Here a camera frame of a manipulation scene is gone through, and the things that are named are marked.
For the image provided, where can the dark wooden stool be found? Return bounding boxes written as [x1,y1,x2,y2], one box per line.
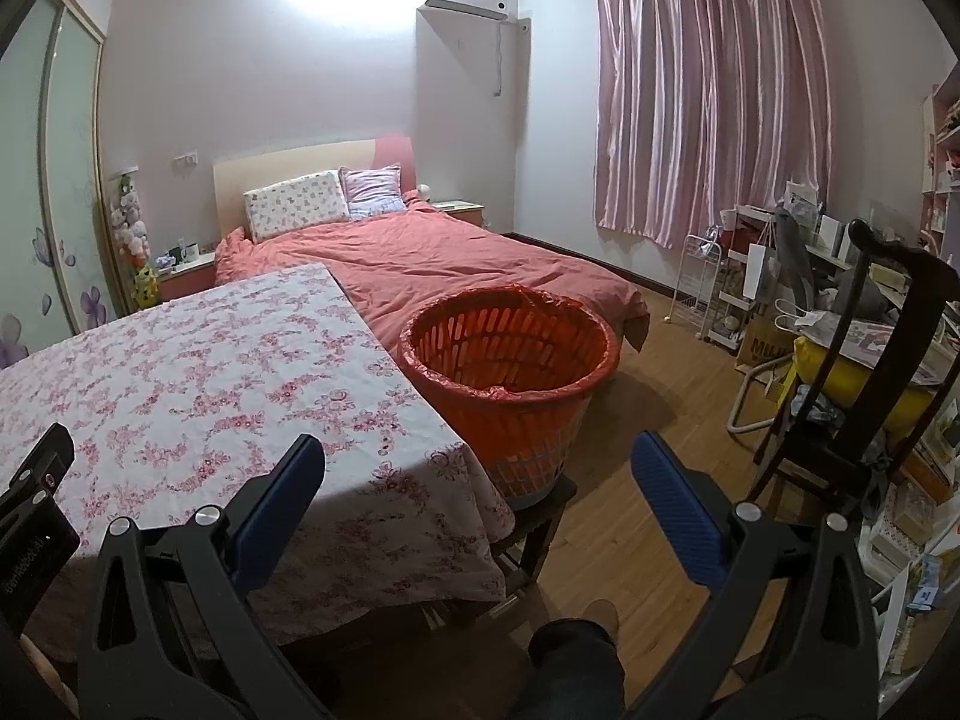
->
[491,476,578,601]

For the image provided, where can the yellow cushion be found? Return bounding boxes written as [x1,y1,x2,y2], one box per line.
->
[793,336,946,421]

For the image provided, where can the white paper bag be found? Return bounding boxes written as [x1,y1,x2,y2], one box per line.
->
[742,244,781,301]

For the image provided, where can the brown paper bag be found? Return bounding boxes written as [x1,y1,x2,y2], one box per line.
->
[735,307,800,372]

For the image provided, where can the hanging plush toys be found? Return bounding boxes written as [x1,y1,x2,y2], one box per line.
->
[109,174,155,267]

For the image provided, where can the pink curtain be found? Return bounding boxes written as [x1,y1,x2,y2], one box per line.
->
[592,0,833,248]

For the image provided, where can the pink white bookshelf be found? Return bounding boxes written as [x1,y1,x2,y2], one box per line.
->
[919,64,960,241]

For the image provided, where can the white wire rack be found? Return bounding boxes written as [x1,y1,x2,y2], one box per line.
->
[671,234,725,332]

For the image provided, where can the floral sliding wardrobe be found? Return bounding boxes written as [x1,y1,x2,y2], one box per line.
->
[0,0,121,368]

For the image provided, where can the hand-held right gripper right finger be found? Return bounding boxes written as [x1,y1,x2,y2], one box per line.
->
[630,429,882,720]

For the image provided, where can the newspaper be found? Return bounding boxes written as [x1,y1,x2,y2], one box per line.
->
[806,319,957,383]

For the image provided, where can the white tube frame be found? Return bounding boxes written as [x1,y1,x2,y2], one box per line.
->
[726,356,796,436]

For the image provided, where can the bed with pink duvet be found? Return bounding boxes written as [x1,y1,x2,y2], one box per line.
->
[214,199,650,353]

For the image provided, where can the pink striped pillow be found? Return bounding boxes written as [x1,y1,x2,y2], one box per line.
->
[339,163,410,220]

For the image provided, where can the orange plastic basket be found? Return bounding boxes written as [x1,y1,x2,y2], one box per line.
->
[396,283,623,511]

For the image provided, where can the white air conditioner pipe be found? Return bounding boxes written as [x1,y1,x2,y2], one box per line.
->
[493,17,530,98]

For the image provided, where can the person's brown shoe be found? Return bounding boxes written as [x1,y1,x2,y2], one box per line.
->
[585,600,622,646]

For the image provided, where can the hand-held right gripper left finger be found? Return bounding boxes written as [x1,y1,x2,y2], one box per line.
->
[75,433,338,720]

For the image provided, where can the dark wooden chair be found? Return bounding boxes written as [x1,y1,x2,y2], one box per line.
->
[750,217,960,518]

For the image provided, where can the white floral pillow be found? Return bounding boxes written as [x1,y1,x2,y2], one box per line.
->
[242,171,351,243]

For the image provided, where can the pile of boxes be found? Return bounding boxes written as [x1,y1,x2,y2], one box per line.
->
[862,457,960,691]

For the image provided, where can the white storage cart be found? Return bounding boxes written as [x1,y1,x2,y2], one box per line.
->
[709,204,777,350]

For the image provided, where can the beige pink bed headboard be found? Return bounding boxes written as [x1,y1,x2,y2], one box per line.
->
[212,136,436,203]

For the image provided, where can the pink white nightstand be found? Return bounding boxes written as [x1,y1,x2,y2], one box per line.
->
[431,199,485,226]
[157,251,218,302]

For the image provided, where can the grey cloth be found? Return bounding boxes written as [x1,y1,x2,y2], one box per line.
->
[772,206,822,308]

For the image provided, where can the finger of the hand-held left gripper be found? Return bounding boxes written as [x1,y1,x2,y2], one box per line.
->
[0,424,76,515]

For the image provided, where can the floral tablecloth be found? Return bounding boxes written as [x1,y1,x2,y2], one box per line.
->
[0,262,518,661]

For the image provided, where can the person's leg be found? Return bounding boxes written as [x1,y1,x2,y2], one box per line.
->
[517,619,627,720]

